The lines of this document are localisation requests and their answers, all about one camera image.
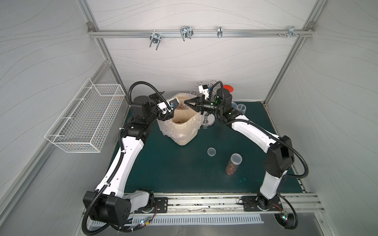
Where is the metal hook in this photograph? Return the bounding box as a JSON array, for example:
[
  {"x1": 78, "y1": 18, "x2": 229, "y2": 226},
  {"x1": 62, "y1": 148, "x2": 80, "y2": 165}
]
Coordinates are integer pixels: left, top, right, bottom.
[
  {"x1": 217, "y1": 26, "x2": 223, "y2": 38},
  {"x1": 149, "y1": 32, "x2": 161, "y2": 50},
  {"x1": 180, "y1": 26, "x2": 194, "y2": 41}
]

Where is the clear wine glass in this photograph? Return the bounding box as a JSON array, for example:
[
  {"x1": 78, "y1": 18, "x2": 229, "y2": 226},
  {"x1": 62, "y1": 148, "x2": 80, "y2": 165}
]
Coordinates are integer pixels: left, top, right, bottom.
[{"x1": 237, "y1": 104, "x2": 247, "y2": 115}]

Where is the white wire basket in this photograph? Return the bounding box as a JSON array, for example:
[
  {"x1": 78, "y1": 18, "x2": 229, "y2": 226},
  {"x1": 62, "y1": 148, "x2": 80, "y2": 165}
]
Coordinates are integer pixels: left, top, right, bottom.
[{"x1": 44, "y1": 79, "x2": 125, "y2": 153}]

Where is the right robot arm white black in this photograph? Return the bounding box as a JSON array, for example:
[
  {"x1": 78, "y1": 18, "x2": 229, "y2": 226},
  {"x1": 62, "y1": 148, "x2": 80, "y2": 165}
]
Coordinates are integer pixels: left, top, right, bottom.
[{"x1": 184, "y1": 81, "x2": 309, "y2": 211}]

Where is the white vent strip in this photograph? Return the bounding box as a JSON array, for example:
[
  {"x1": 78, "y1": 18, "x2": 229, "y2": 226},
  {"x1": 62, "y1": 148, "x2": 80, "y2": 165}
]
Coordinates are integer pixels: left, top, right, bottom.
[{"x1": 113, "y1": 214, "x2": 264, "y2": 226}]

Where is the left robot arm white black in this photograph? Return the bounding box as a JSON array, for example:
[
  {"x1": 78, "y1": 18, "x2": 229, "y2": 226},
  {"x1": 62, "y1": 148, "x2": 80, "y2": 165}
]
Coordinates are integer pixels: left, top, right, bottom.
[{"x1": 81, "y1": 81, "x2": 179, "y2": 236}]

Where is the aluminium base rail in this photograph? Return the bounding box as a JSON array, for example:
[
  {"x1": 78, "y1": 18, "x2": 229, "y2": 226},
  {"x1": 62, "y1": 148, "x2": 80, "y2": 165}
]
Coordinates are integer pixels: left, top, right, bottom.
[{"x1": 155, "y1": 193, "x2": 325, "y2": 215}]

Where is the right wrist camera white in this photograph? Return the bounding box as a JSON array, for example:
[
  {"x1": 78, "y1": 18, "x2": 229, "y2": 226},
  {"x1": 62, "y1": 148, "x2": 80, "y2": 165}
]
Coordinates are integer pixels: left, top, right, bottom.
[{"x1": 198, "y1": 84, "x2": 210, "y2": 100}]

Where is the chrome glass holder stand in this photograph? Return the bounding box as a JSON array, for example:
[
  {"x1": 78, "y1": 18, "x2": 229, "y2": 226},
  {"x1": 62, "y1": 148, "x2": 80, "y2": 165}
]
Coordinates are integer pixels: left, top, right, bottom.
[{"x1": 190, "y1": 80, "x2": 216, "y2": 128}]

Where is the red plastic wine glass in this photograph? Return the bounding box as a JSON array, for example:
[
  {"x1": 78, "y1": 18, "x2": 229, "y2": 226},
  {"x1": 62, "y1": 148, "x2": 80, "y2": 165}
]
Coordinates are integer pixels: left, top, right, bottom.
[{"x1": 223, "y1": 85, "x2": 234, "y2": 93}]

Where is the aluminium top rail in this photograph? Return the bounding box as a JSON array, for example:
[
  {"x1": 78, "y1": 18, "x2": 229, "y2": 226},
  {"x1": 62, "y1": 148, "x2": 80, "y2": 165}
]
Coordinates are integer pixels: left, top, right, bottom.
[{"x1": 88, "y1": 28, "x2": 316, "y2": 38}]

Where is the cream trash bin with bag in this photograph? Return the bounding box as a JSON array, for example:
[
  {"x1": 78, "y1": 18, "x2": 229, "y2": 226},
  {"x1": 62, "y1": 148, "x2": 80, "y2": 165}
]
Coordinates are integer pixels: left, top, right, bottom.
[{"x1": 157, "y1": 93, "x2": 204, "y2": 146}]

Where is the clear plastic jar lid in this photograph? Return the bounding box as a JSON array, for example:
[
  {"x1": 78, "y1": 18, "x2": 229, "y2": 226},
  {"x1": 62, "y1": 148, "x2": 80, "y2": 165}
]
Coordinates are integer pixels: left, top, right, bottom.
[{"x1": 207, "y1": 147, "x2": 217, "y2": 156}]

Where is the metal hook right end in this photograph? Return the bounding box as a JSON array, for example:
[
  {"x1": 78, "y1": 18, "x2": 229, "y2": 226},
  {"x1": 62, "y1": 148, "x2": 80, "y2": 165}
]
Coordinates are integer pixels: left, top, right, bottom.
[{"x1": 277, "y1": 26, "x2": 304, "y2": 38}]

